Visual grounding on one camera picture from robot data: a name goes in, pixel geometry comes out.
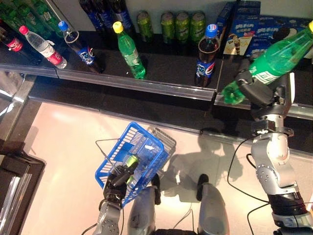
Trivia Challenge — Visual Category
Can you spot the black low side platform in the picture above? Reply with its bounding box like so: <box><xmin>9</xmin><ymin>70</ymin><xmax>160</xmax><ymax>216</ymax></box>
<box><xmin>0</xmin><ymin>139</ymin><xmax>46</xmax><ymax>235</ymax></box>

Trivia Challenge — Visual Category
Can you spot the black robot foot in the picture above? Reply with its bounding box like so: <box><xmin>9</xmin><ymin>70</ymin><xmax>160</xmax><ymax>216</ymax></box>
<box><xmin>196</xmin><ymin>173</ymin><xmax>210</xmax><ymax>202</ymax></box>
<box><xmin>151</xmin><ymin>173</ymin><xmax>162</xmax><ymax>206</ymax></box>

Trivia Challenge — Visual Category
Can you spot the blue wafer roll box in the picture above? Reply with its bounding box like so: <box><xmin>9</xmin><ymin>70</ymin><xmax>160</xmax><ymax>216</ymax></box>
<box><xmin>223</xmin><ymin>16</ymin><xmax>260</xmax><ymax>56</ymax></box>

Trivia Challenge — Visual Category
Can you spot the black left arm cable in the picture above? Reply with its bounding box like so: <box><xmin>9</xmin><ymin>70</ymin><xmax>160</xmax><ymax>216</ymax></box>
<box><xmin>80</xmin><ymin>200</ymin><xmax>126</xmax><ymax>235</ymax></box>

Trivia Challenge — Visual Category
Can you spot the water bottle red cap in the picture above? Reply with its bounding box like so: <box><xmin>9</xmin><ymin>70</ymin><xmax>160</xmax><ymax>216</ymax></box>
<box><xmin>19</xmin><ymin>25</ymin><xmax>68</xmax><ymax>70</ymax></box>

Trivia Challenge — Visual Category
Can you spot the dark robot pelvis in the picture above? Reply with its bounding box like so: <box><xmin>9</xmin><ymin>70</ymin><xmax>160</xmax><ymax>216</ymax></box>
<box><xmin>151</xmin><ymin>229</ymin><xmax>199</xmax><ymax>235</ymax></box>

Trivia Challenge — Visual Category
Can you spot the blue standing cookie box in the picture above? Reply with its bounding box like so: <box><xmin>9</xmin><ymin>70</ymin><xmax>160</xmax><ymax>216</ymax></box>
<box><xmin>216</xmin><ymin>1</ymin><xmax>262</xmax><ymax>35</ymax></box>

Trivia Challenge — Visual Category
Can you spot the black left robot foot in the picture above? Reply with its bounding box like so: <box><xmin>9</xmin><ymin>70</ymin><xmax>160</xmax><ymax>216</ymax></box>
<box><xmin>151</xmin><ymin>173</ymin><xmax>162</xmax><ymax>206</ymax></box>

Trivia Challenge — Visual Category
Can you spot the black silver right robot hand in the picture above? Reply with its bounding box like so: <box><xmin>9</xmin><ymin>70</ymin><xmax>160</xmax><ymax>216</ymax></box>
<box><xmin>235</xmin><ymin>70</ymin><xmax>296</xmax><ymax>122</ymax></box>

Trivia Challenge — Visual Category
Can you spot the grey left robot leg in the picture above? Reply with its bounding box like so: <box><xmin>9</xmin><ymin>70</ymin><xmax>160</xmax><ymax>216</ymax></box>
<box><xmin>126</xmin><ymin>185</ymin><xmax>157</xmax><ymax>235</ymax></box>

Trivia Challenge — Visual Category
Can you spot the Coca-Cola bottle red cap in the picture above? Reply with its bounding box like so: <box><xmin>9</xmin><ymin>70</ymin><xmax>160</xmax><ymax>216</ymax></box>
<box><xmin>0</xmin><ymin>21</ymin><xmax>44</xmax><ymax>66</ymax></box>

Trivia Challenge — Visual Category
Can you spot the blue plastic shopping basket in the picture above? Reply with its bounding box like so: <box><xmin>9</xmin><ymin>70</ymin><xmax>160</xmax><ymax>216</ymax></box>
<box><xmin>94</xmin><ymin>121</ymin><xmax>171</xmax><ymax>208</ymax></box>

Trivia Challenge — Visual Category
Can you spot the grey robot leg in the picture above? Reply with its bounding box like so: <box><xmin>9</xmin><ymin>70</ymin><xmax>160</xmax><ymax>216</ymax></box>
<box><xmin>126</xmin><ymin>185</ymin><xmax>157</xmax><ymax>235</ymax></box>
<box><xmin>197</xmin><ymin>183</ymin><xmax>230</xmax><ymax>235</ymax></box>

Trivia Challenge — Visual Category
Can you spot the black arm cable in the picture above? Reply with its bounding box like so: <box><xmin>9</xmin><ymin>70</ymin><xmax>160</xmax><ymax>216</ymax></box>
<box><xmin>80</xmin><ymin>200</ymin><xmax>126</xmax><ymax>235</ymax></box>
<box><xmin>226</xmin><ymin>136</ymin><xmax>271</xmax><ymax>235</ymax></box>

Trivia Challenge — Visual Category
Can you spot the dark shiny side ledge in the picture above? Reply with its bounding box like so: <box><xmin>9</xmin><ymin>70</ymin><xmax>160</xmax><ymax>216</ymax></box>
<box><xmin>0</xmin><ymin>70</ymin><xmax>37</xmax><ymax>142</ymax></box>

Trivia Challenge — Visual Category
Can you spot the grey right robot leg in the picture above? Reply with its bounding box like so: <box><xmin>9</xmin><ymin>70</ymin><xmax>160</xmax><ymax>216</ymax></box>
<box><xmin>197</xmin><ymin>183</ymin><xmax>230</xmax><ymax>235</ymax></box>

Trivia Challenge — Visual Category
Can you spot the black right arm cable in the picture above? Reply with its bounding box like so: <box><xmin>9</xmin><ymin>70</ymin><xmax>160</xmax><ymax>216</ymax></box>
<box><xmin>226</xmin><ymin>136</ymin><xmax>271</xmax><ymax>235</ymax></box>

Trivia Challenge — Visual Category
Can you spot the black right robot foot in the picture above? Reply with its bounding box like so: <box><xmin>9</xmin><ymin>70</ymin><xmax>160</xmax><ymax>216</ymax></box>
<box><xmin>196</xmin><ymin>173</ymin><xmax>210</xmax><ymax>202</ymax></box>

